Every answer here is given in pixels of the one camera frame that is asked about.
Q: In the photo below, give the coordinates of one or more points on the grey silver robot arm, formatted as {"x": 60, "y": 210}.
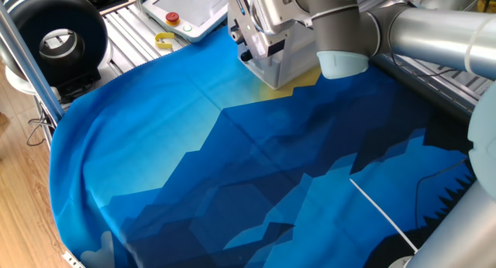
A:
{"x": 426, "y": 35}

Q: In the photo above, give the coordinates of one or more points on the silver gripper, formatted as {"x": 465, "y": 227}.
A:
{"x": 250, "y": 26}

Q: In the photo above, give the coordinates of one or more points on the blue mountain print cloth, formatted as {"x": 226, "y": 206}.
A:
{"x": 193, "y": 144}

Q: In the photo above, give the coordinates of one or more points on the yellow u-shaped clip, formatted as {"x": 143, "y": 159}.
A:
{"x": 157, "y": 40}

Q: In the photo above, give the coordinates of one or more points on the aluminium profile rail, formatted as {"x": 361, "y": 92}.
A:
{"x": 426, "y": 86}

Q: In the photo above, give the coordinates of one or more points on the white metal bracket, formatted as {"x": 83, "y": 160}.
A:
{"x": 73, "y": 260}

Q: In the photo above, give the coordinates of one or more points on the white plastic drawer cabinet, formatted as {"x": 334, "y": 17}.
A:
{"x": 298, "y": 70}

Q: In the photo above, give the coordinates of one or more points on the white teach pendant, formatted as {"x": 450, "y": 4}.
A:
{"x": 193, "y": 12}

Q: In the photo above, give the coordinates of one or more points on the drawer with black knob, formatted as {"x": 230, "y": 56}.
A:
{"x": 263, "y": 72}

